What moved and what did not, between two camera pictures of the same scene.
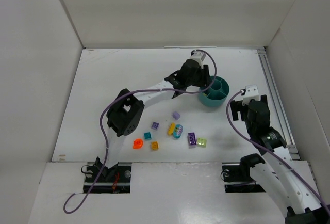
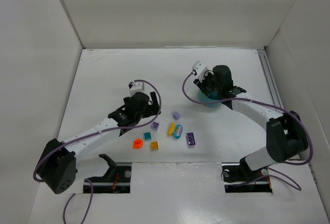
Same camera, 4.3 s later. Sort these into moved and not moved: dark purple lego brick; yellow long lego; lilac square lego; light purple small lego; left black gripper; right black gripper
Moved: left black gripper; right black gripper
Not moved: light purple small lego; yellow long lego; dark purple lego brick; lilac square lego
